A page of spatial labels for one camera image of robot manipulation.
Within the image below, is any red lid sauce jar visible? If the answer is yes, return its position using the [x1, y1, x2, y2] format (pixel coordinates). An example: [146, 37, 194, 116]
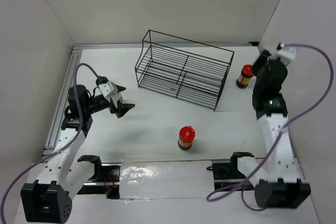
[236, 65, 254, 89]
[178, 126, 196, 150]

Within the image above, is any clear jar white beads silver lid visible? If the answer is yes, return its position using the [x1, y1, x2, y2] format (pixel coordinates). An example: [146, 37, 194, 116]
[111, 92, 123, 108]

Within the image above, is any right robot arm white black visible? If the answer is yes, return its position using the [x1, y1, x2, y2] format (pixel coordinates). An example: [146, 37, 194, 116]
[229, 50, 311, 209]

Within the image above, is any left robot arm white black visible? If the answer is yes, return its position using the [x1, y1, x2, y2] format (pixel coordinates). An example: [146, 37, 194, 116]
[20, 81, 135, 223]

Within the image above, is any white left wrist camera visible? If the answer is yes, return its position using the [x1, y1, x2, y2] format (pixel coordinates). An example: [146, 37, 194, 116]
[98, 81, 118, 100]

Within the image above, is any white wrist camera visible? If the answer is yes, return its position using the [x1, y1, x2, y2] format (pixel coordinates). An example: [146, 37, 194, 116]
[98, 81, 118, 100]
[271, 43, 298, 67]

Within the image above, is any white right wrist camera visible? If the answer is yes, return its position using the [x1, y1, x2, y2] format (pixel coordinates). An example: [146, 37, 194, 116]
[271, 43, 298, 67]

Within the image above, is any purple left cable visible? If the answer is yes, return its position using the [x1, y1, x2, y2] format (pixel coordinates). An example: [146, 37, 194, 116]
[0, 63, 104, 224]

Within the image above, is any black wire rack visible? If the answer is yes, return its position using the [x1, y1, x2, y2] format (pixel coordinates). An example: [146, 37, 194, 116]
[134, 29, 235, 111]

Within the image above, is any aluminium frame rail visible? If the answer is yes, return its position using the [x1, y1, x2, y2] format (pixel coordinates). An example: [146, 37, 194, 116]
[43, 42, 265, 163]

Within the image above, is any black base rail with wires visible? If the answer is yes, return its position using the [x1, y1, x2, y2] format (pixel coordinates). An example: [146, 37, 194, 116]
[79, 161, 245, 200]

